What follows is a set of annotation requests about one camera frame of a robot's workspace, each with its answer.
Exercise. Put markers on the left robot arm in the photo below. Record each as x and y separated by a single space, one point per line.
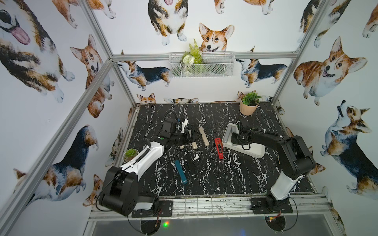
120 192

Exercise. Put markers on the fern with white flower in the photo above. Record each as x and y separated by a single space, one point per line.
192 61

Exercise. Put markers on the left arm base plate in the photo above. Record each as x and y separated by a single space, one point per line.
161 208

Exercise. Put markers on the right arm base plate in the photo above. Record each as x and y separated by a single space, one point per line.
269 205

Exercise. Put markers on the small white potted succulent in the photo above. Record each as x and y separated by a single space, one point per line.
130 154

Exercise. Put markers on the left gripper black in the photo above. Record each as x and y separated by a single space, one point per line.
183 137

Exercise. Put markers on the teal plier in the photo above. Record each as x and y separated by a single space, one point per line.
181 172

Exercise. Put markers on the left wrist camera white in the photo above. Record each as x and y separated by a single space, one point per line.
184 123

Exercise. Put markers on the black plier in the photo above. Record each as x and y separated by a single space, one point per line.
191 166

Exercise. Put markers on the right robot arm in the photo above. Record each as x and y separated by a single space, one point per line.
295 159

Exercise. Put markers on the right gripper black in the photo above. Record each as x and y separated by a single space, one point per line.
233 139

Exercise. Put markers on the white storage tray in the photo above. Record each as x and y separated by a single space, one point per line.
253 150

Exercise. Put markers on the white wire wall basket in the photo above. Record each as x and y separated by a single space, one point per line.
215 64

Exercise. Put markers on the pink potted plant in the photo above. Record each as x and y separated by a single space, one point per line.
249 103

